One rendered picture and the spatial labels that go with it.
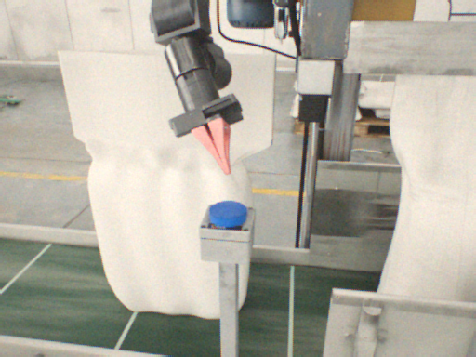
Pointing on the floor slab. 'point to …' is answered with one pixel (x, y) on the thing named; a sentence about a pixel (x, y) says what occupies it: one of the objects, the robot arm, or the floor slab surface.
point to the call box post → (229, 309)
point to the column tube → (340, 122)
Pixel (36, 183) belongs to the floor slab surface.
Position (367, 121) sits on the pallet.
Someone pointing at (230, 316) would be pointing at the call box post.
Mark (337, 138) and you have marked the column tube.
